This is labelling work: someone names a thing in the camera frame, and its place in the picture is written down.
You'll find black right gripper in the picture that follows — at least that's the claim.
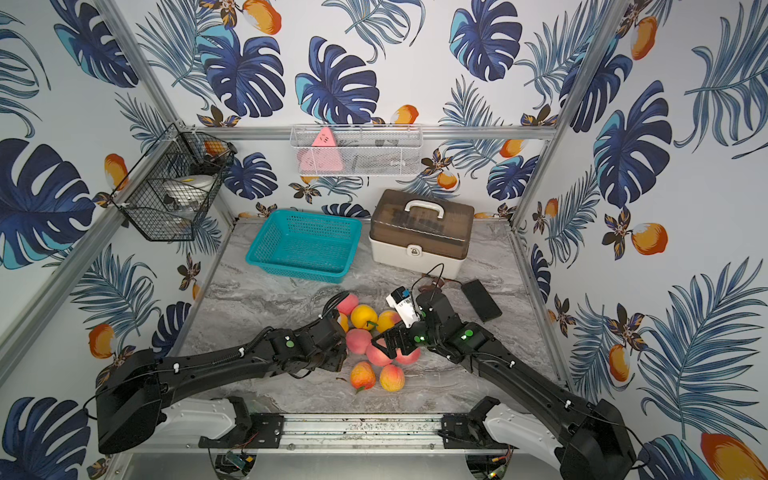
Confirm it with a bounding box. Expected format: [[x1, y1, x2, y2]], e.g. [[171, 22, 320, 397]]
[[370, 312, 443, 360]]

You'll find teal plastic basket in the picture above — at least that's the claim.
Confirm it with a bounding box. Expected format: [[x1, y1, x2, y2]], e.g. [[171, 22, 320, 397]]
[[245, 210, 362, 284]]

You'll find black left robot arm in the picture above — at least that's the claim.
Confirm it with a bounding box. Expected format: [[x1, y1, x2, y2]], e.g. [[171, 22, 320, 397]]
[[95, 309, 346, 454]]

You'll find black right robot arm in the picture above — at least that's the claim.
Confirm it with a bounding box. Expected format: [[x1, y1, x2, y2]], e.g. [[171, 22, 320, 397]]
[[374, 287, 637, 479]]

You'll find pink peach top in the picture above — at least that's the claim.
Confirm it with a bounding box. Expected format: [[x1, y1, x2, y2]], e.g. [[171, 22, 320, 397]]
[[336, 293, 359, 317]]

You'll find yellow peach centre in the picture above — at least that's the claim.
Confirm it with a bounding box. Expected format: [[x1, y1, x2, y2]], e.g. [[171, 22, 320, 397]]
[[349, 304, 378, 331]]

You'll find brown toy figure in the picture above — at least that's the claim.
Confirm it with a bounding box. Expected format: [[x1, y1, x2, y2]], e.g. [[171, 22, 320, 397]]
[[418, 276, 446, 293]]

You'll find black phone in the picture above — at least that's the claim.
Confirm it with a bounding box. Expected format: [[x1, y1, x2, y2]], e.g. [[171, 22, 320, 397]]
[[461, 279, 503, 322]]

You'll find brown white storage box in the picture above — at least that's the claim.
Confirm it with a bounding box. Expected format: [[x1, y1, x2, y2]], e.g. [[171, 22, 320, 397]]
[[369, 189, 475, 279]]

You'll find pink triangle object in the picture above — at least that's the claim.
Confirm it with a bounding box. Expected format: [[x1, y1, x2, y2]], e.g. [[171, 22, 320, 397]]
[[298, 127, 344, 175]]

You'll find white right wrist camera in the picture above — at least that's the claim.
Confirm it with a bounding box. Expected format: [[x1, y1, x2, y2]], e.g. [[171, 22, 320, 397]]
[[386, 286, 420, 328]]

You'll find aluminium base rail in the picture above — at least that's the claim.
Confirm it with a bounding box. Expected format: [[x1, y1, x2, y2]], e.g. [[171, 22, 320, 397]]
[[116, 411, 608, 455]]

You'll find clear wall shelf tray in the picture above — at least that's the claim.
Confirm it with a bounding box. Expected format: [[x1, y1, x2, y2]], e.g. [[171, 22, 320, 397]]
[[290, 124, 423, 176]]

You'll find white bowl in wire basket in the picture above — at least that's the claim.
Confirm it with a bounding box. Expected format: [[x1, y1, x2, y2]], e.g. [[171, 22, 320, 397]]
[[162, 175, 214, 211]]

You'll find black wire wall basket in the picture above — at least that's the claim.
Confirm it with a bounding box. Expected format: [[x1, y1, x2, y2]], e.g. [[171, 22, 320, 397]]
[[108, 124, 237, 242]]

